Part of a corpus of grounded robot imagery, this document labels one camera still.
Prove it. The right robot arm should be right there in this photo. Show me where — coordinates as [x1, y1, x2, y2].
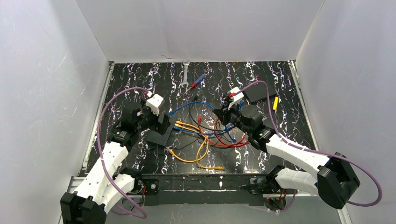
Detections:
[213, 105, 361, 209]

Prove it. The black network switch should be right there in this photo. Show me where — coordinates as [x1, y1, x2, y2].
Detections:
[145, 121, 175, 149]
[243, 83, 276, 103]

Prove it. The thin black power cable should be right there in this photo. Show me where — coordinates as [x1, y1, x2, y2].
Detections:
[145, 90, 251, 151]

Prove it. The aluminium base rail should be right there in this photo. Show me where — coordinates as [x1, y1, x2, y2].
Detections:
[65, 175, 345, 199]

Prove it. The blue handled screwdriver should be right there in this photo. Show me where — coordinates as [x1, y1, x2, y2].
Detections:
[186, 74, 206, 91]

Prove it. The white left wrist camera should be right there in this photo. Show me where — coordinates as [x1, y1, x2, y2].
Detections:
[145, 94, 164, 116]

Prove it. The silver wrench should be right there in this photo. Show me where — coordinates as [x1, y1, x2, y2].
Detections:
[181, 60, 190, 88]

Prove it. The blue ethernet cable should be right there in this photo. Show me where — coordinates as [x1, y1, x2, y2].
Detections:
[168, 100, 240, 143]

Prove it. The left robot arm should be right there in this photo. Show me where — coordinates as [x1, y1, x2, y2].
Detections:
[60, 106, 171, 224]

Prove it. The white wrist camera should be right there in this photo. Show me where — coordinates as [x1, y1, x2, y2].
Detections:
[145, 94, 164, 116]
[227, 87, 244, 109]

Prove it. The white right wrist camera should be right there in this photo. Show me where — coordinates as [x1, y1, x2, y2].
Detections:
[227, 87, 244, 109]

